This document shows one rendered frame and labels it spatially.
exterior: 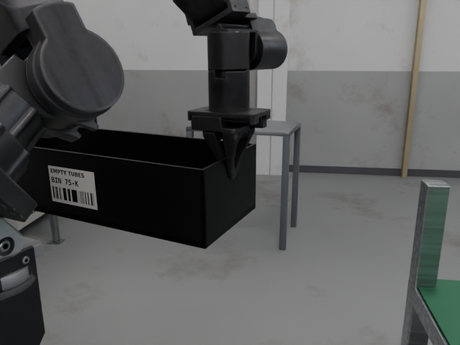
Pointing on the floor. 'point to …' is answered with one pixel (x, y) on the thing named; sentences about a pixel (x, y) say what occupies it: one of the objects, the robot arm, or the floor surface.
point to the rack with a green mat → (417, 296)
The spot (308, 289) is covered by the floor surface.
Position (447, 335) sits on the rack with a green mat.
